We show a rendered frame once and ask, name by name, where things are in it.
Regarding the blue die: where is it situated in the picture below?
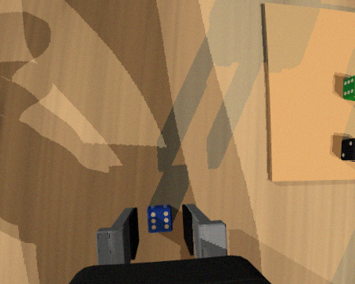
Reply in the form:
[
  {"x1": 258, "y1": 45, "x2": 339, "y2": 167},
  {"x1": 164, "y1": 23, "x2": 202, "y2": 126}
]
[{"x1": 148, "y1": 204, "x2": 173, "y2": 233}]

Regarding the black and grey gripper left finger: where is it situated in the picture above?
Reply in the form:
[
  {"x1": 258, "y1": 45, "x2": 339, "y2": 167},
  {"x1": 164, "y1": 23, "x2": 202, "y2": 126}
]
[{"x1": 95, "y1": 207, "x2": 139, "y2": 265}]

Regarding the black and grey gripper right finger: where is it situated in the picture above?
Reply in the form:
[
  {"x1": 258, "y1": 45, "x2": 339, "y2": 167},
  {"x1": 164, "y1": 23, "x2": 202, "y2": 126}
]
[{"x1": 182, "y1": 204, "x2": 227, "y2": 258}]

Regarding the black die with white pips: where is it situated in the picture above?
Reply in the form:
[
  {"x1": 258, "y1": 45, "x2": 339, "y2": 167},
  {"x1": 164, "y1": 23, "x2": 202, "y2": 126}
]
[{"x1": 341, "y1": 138, "x2": 355, "y2": 162}]

